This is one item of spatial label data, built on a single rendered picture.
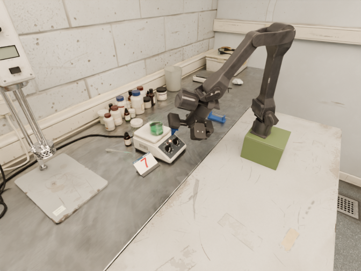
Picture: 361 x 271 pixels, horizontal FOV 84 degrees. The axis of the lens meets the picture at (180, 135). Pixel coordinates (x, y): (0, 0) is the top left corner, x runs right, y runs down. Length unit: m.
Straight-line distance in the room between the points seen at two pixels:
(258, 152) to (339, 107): 1.38
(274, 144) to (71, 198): 0.75
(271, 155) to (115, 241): 0.62
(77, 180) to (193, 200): 0.43
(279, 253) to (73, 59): 1.10
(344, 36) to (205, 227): 1.68
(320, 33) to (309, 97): 0.51
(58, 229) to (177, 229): 0.36
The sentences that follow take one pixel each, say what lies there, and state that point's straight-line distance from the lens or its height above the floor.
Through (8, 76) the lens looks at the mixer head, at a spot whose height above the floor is 1.32.
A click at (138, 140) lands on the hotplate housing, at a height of 0.96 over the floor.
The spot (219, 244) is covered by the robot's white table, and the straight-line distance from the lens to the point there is 0.66.
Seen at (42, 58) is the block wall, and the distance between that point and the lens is 1.07.
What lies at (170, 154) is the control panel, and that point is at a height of 0.94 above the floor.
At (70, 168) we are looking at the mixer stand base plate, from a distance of 0.92.
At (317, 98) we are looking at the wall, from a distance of 2.14.
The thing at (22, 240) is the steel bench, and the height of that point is 0.90.
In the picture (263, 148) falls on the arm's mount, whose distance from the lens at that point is 0.85.
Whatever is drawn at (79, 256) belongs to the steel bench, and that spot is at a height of 0.90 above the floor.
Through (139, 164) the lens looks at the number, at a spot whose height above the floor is 0.93.
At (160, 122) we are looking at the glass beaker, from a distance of 0.82.
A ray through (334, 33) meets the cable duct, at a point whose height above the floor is 1.24.
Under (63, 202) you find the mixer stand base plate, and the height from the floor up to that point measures 0.91.
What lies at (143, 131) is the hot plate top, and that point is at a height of 0.99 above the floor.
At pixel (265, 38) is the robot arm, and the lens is 0.69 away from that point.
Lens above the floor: 1.48
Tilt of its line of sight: 35 degrees down
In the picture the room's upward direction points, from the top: straight up
